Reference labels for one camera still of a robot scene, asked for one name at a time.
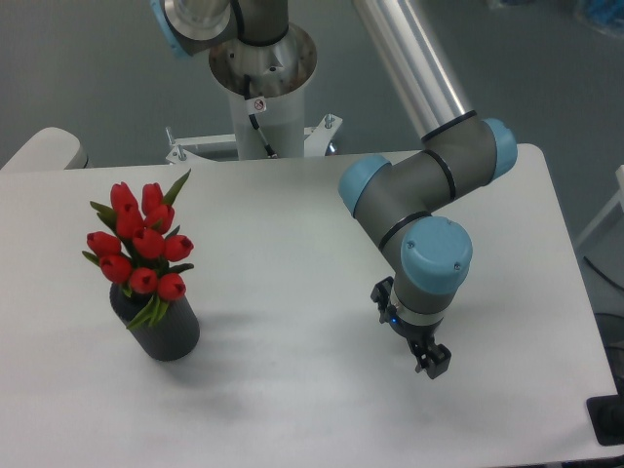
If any black device at table corner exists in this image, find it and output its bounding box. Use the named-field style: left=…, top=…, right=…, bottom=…
left=586, top=395, right=623, bottom=447

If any white chair backrest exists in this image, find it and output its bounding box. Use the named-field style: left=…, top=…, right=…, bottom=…
left=1, top=127, right=90, bottom=174

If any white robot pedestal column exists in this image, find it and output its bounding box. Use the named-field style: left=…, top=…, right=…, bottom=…
left=209, top=23, right=317, bottom=153

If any dark grey ribbed vase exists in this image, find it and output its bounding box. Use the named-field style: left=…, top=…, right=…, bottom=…
left=109, top=284, right=200, bottom=362

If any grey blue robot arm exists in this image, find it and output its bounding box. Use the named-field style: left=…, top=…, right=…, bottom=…
left=151, top=1, right=518, bottom=378

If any red tulip bouquet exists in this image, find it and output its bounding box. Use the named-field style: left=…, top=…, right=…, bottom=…
left=82, top=173, right=194, bottom=330

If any black cable on floor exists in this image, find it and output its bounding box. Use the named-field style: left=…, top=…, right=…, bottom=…
left=583, top=256, right=624, bottom=289

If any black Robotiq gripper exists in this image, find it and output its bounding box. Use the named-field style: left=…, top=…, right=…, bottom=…
left=370, top=277, right=451, bottom=379

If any white furniture leg right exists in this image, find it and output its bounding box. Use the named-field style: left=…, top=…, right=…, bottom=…
left=572, top=166, right=623, bottom=253

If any black pedestal cable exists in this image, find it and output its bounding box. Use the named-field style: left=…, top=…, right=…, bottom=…
left=242, top=73, right=282, bottom=160

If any blue item in clear bag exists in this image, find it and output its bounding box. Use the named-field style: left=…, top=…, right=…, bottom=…
left=574, top=0, right=623, bottom=39

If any white pedestal base frame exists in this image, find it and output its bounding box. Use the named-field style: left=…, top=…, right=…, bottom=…
left=165, top=113, right=343, bottom=165

